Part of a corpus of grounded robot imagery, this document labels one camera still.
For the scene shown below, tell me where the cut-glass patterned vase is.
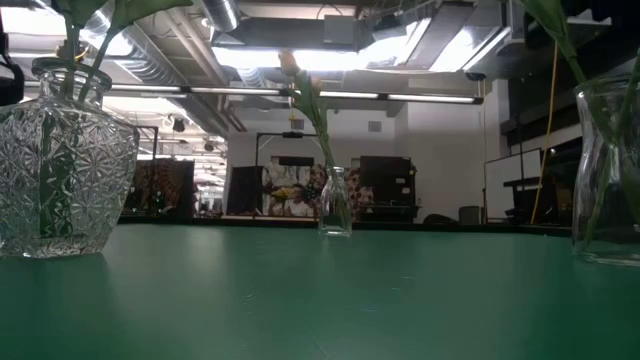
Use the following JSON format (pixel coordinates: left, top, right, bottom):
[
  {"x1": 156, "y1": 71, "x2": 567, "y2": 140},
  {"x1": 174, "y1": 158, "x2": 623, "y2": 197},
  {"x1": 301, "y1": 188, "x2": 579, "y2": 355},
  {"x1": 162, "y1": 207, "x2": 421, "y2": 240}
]
[{"x1": 0, "y1": 55, "x2": 141, "y2": 259}]

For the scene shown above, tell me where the smooth glass carafe vase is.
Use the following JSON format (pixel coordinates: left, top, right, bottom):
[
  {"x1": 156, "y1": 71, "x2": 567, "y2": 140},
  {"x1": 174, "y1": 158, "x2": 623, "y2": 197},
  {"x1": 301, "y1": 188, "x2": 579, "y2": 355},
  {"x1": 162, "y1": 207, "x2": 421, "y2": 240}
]
[{"x1": 571, "y1": 74, "x2": 640, "y2": 267}]

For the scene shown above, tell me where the person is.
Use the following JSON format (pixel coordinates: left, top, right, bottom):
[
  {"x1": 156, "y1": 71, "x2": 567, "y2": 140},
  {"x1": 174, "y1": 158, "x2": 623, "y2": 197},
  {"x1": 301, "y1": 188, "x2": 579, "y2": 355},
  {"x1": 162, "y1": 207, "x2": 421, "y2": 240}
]
[{"x1": 284, "y1": 185, "x2": 315, "y2": 218}]

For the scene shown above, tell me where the small square glass bottle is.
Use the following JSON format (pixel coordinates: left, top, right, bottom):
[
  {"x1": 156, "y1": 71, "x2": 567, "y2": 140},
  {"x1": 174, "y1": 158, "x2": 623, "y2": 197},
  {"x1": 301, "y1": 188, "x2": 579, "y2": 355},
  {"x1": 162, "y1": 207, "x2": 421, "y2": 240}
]
[{"x1": 317, "y1": 165, "x2": 353, "y2": 238}]

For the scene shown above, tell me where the black cabinet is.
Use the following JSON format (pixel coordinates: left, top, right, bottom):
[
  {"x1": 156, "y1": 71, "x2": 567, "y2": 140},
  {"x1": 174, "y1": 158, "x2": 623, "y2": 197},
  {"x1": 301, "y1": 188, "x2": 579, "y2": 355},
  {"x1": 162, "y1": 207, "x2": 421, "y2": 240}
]
[{"x1": 358, "y1": 154, "x2": 420, "y2": 224}]

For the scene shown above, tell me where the dark upright panel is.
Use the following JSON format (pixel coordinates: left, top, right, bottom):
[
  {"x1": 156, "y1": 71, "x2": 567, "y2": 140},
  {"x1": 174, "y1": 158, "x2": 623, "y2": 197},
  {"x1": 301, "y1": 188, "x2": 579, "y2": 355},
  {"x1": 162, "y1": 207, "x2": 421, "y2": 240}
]
[{"x1": 225, "y1": 165, "x2": 265, "y2": 216}]

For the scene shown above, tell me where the long ceiling light bar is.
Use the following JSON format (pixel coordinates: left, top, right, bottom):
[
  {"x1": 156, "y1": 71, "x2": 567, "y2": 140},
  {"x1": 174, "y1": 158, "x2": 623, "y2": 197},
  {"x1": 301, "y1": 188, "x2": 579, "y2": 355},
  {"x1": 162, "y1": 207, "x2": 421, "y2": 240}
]
[{"x1": 110, "y1": 83, "x2": 485, "y2": 106}]

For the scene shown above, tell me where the green table mat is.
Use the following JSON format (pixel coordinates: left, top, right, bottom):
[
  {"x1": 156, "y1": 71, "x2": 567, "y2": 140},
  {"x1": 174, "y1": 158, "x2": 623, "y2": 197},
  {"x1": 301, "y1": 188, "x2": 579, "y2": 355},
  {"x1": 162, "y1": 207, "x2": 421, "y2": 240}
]
[{"x1": 0, "y1": 222, "x2": 640, "y2": 360}]

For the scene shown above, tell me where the grey waste bin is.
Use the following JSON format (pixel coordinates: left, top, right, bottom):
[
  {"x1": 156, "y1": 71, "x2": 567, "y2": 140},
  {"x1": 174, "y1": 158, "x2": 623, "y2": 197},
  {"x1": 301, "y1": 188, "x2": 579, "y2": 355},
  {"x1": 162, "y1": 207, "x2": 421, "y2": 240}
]
[{"x1": 458, "y1": 205, "x2": 482, "y2": 226}]

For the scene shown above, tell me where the dark patterned screen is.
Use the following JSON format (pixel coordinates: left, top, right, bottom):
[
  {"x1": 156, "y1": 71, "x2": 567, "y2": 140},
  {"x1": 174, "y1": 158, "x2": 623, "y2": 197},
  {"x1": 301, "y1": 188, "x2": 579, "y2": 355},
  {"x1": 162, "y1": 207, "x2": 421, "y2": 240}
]
[{"x1": 130, "y1": 158, "x2": 196, "y2": 217}]

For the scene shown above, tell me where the black gantry frame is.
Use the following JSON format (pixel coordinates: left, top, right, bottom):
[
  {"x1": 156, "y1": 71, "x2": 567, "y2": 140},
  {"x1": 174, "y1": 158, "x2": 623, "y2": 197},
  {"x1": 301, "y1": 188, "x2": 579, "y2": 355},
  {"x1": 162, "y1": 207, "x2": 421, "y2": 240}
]
[{"x1": 254, "y1": 131, "x2": 330, "y2": 169}]

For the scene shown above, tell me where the silver round air duct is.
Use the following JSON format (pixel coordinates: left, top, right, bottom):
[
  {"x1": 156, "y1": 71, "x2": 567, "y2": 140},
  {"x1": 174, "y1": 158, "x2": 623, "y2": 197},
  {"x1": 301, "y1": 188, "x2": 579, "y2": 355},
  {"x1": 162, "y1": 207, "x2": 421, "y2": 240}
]
[{"x1": 201, "y1": 0, "x2": 242, "y2": 34}]

